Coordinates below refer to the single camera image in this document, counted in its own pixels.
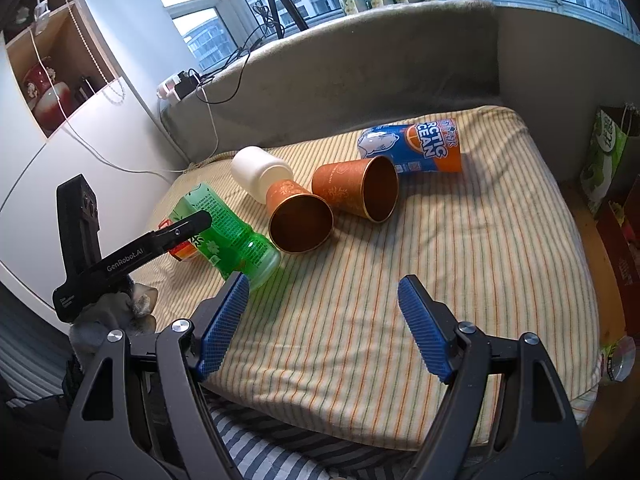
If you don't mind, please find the green plastic cup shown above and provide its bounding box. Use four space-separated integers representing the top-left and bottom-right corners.
169 183 281 289

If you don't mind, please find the near orange paper cup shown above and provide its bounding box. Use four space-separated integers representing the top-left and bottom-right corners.
266 180 334 254

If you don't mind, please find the orange paper cup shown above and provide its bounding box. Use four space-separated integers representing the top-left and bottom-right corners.
311 156 399 223
266 180 334 254

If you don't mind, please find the far orange paper cup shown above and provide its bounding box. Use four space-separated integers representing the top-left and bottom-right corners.
311 156 399 223

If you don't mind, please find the white plastic cup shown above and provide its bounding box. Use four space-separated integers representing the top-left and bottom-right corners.
231 146 293 205

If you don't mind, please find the red white ceramic vase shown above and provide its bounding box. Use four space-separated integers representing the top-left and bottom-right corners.
22 56 74 136

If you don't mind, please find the small dark bottle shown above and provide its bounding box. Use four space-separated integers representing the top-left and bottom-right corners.
75 76 98 104

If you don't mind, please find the red cardboard box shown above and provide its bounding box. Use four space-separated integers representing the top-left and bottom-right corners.
597 204 639 340

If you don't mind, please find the white power strip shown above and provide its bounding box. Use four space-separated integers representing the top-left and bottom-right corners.
156 72 188 104

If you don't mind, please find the black power adapter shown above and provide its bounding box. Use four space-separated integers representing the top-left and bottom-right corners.
174 70 200 100

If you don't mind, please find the green white paper bag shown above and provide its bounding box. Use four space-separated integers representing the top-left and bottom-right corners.
579 103 639 217

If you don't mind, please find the grey sofa backrest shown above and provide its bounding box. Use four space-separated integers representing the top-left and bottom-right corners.
162 0 500 162

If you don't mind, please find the wooden wall shelf niche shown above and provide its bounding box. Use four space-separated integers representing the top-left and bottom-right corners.
1 0 125 138

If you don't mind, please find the white charging cable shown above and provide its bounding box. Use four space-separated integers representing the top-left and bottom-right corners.
27 0 222 183

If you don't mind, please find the black cable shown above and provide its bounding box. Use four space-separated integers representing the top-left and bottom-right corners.
196 0 281 106

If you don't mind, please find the white beaded cord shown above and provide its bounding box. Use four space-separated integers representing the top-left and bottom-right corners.
52 0 126 104

